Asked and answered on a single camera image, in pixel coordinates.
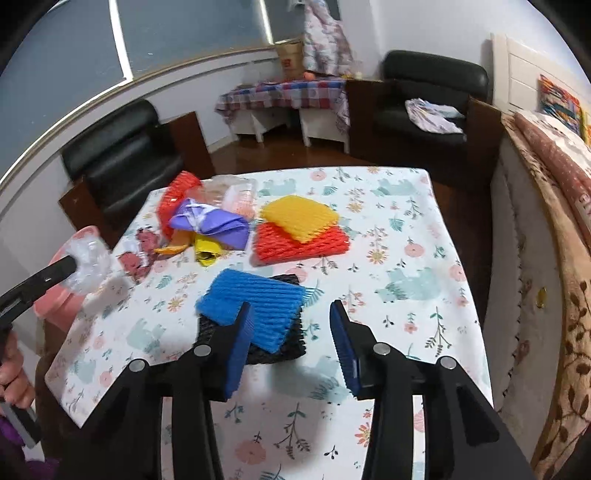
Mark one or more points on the cloth on armchair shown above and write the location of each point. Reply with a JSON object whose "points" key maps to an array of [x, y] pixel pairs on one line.
{"points": [[434, 118]]}

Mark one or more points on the black leather armchair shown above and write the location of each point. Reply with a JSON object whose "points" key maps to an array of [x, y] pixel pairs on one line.
{"points": [[381, 132], [117, 161]]}

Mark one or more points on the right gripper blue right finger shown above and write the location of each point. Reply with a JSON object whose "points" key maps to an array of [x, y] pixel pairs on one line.
{"points": [[352, 343]]}

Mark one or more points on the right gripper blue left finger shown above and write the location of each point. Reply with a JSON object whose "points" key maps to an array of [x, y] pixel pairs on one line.
{"points": [[240, 338]]}

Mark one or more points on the checkered tablecloth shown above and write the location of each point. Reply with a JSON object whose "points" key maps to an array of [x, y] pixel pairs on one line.
{"points": [[325, 94]]}

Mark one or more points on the red white crumpled paper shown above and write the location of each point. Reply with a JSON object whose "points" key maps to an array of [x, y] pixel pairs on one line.
{"points": [[139, 253]]}

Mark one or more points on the white wooden headboard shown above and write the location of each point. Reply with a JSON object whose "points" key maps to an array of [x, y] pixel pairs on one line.
{"points": [[517, 70]]}

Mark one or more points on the white plastic bag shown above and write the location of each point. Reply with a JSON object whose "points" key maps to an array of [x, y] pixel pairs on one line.
{"points": [[93, 264]]}

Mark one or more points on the brown paper shopping bag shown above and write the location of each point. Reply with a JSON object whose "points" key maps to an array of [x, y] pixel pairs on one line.
{"points": [[291, 55]]}

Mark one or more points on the yellow plastic wrapper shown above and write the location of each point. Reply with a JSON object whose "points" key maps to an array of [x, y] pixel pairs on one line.
{"points": [[207, 250]]}

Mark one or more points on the orange plastic bag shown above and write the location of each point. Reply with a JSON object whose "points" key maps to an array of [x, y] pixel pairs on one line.
{"points": [[179, 242]]}

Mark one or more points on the left black leather armchair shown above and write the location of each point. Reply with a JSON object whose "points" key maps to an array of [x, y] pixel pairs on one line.
{"points": [[117, 161]]}

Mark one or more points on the pink plastic trash bucket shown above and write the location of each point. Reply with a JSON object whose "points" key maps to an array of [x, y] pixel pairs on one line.
{"points": [[58, 306]]}

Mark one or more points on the yellow foam fruit net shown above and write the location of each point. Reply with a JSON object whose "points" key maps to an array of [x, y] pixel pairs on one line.
{"points": [[302, 218]]}

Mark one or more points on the red foam fruit net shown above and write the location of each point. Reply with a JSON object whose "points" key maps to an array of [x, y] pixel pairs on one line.
{"points": [[274, 245]]}

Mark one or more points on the black foam fruit net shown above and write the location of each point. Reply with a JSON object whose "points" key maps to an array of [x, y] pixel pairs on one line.
{"points": [[277, 341]]}

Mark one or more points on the purple plastic bag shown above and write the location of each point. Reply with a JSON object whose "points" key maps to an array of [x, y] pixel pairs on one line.
{"points": [[229, 229]]}

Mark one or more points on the clear bubble plastic bag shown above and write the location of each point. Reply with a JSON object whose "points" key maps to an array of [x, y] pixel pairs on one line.
{"points": [[231, 193]]}

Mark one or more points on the hanging floral puffer jacket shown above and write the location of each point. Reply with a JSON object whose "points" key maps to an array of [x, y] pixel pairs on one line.
{"points": [[326, 49]]}

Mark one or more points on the blue foam fruit net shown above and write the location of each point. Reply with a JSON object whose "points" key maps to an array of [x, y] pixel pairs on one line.
{"points": [[258, 304]]}

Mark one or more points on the red mesh plastic bag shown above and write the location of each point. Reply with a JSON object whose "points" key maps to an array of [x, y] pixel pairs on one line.
{"points": [[173, 196]]}

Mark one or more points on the white low side table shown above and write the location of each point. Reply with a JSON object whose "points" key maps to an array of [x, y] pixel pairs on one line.
{"points": [[308, 124]]}

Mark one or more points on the right black leather armchair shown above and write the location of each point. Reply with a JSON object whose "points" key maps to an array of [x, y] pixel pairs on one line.
{"points": [[381, 132]]}

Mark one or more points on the bed with patterned blankets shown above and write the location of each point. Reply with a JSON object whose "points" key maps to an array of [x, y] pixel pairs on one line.
{"points": [[537, 324]]}

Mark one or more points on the left hand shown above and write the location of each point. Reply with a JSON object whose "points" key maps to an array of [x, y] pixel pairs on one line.
{"points": [[16, 388]]}

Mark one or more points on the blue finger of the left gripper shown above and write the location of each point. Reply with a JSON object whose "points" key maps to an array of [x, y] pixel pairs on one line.
{"points": [[21, 297]]}

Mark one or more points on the colourful striped pillow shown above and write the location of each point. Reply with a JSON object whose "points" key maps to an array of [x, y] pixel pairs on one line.
{"points": [[560, 104]]}

